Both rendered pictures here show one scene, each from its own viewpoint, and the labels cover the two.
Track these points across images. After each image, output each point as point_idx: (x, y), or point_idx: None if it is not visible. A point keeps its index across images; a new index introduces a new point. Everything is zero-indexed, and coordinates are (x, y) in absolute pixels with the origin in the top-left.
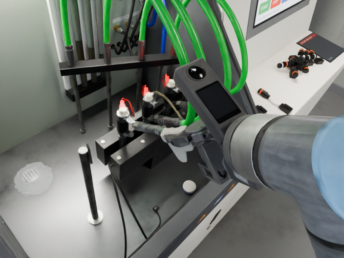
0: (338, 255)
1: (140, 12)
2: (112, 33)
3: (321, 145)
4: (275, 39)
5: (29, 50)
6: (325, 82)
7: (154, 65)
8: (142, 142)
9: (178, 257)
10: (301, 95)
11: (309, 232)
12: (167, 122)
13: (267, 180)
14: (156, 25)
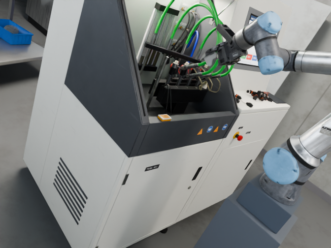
0: (261, 43)
1: (185, 36)
2: (166, 45)
3: (258, 16)
4: (246, 80)
5: (134, 32)
6: (272, 107)
7: (187, 59)
8: (176, 87)
9: (171, 184)
10: (258, 106)
11: (255, 43)
12: (194, 74)
13: (246, 34)
14: (187, 49)
